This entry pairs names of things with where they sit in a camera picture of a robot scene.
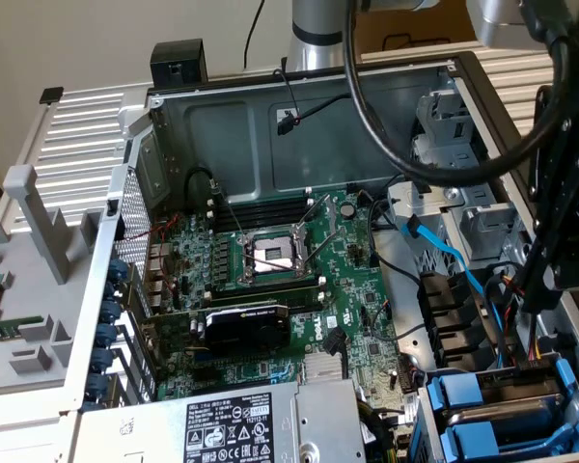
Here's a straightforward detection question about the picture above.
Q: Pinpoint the blue SATA wire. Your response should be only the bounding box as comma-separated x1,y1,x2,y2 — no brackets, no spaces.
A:
400,214,510,372

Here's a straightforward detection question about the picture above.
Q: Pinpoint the coloured power wire bundle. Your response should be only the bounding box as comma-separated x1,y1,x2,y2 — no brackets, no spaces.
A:
500,272,557,376

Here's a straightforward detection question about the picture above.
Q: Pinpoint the empty blue disk carrier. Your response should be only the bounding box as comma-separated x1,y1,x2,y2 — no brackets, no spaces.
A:
438,419,579,462

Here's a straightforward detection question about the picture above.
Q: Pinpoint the grey metal drive cage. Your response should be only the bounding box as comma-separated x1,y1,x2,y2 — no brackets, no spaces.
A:
385,89,537,271

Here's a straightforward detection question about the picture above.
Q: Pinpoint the green Dell motherboard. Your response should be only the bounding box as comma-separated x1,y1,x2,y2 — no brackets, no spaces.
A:
142,187,409,430

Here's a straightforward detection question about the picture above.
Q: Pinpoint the metal locking lever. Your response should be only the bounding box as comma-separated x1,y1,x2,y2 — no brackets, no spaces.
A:
210,178,248,243
302,230,342,271

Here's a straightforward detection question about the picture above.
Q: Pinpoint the metal socket cover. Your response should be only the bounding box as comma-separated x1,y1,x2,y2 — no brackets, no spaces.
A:
294,192,339,241

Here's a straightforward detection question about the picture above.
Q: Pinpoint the open grey PC case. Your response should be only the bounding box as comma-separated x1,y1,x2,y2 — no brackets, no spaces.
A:
60,50,579,463

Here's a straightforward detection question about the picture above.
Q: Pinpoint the black RAM slot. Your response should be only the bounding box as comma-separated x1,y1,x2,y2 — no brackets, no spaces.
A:
269,291,328,313
215,210,313,232
216,198,316,218

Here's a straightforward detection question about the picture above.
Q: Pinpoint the silver chipset heat sink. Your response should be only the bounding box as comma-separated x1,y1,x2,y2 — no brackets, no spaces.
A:
302,353,345,386

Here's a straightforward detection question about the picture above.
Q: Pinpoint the CPU socket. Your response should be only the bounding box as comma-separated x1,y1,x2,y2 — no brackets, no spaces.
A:
238,226,319,286

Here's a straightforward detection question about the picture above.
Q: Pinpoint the black graphics card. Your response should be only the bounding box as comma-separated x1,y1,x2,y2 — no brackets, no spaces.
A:
144,301,293,359

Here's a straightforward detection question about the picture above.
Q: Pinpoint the black box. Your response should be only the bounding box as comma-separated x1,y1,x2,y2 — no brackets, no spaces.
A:
150,39,208,91

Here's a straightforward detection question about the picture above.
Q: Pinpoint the grey power supply unit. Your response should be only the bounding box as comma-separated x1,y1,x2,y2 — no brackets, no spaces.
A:
75,378,369,463

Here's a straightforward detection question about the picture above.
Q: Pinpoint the grey plastic parts rack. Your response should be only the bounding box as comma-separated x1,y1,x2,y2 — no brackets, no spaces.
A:
0,163,108,397

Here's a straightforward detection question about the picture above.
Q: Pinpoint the green RAM stick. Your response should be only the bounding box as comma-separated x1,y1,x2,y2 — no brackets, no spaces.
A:
0,315,45,343

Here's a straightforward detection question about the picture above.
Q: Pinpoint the thin black wire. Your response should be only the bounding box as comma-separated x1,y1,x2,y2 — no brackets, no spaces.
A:
272,67,304,123
366,171,424,286

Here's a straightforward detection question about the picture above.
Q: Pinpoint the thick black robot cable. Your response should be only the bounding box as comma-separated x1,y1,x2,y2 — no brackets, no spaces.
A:
343,0,579,188

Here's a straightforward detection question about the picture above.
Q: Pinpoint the black wire with plug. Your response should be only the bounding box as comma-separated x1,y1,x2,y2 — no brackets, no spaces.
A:
323,326,356,401
275,91,419,177

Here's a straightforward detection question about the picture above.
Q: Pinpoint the mesh sleeved wire bundle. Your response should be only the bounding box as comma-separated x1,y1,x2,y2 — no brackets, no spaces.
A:
356,399,401,463

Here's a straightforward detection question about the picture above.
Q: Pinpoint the thin black hanging cable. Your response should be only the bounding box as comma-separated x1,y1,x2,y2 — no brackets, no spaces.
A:
242,0,266,68

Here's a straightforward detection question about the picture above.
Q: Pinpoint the thin red wire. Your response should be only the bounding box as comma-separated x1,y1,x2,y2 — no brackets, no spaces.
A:
124,214,180,295

